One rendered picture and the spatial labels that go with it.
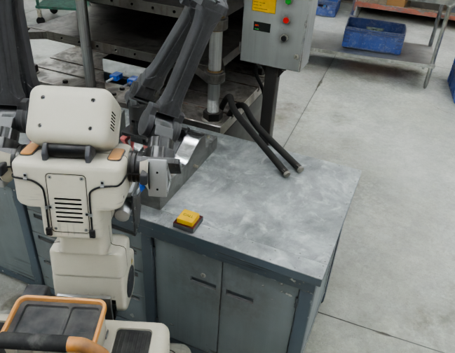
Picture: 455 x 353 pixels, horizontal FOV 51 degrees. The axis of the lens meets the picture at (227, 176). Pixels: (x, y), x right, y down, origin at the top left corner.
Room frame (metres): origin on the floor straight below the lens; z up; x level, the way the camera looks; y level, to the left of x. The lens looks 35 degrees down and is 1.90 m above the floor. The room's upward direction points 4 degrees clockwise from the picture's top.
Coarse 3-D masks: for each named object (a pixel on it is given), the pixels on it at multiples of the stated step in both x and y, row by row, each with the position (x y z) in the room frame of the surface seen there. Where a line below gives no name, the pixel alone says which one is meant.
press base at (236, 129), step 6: (252, 102) 2.47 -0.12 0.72; (258, 102) 2.56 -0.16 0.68; (252, 108) 2.47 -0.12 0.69; (258, 108) 2.57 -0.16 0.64; (258, 114) 2.58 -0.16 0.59; (258, 120) 2.59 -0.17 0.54; (234, 126) 2.22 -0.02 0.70; (240, 126) 2.31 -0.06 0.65; (252, 126) 2.50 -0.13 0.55; (228, 132) 2.14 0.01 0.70; (234, 132) 2.22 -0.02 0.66; (240, 132) 2.31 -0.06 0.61; (246, 132) 2.40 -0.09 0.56; (240, 138) 2.32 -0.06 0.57; (246, 138) 2.41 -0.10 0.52
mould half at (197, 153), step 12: (192, 132) 1.71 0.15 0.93; (192, 144) 1.63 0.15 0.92; (204, 144) 1.69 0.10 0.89; (216, 144) 1.81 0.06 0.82; (180, 156) 1.58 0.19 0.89; (192, 156) 1.59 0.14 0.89; (204, 156) 1.69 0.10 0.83; (192, 168) 1.59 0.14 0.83; (180, 180) 1.50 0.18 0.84; (144, 192) 1.37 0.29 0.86; (168, 192) 1.41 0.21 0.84; (144, 204) 1.37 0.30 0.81; (156, 204) 1.36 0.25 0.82
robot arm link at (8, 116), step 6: (0, 108) 1.18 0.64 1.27; (6, 108) 1.18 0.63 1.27; (12, 108) 1.18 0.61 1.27; (0, 114) 1.16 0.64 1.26; (6, 114) 1.16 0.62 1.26; (12, 114) 1.16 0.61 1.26; (0, 120) 1.14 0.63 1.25; (6, 120) 1.14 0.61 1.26; (12, 120) 1.14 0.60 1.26; (6, 126) 1.12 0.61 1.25; (12, 126) 1.13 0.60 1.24
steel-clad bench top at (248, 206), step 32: (192, 128) 1.98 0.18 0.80; (224, 160) 1.71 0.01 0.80; (256, 160) 1.73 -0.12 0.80; (320, 160) 1.76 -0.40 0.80; (192, 192) 1.47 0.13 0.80; (224, 192) 1.49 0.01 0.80; (256, 192) 1.50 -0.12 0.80; (288, 192) 1.51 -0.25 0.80; (320, 192) 1.53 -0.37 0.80; (352, 192) 1.54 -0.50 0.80; (160, 224) 1.27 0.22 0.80; (224, 224) 1.29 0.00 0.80; (256, 224) 1.31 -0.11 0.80; (288, 224) 1.32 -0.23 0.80; (320, 224) 1.33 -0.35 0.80; (256, 256) 1.14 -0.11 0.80; (288, 256) 1.15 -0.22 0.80; (320, 256) 1.16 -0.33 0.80
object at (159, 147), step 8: (160, 136) 1.11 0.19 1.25; (152, 144) 1.10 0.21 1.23; (160, 144) 1.10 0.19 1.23; (168, 144) 1.11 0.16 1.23; (144, 152) 1.09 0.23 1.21; (152, 152) 1.07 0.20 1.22; (160, 152) 1.07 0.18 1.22; (168, 152) 1.08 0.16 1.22; (136, 160) 1.05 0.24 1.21; (168, 160) 1.05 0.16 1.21; (176, 160) 1.05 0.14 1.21; (176, 168) 1.07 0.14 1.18
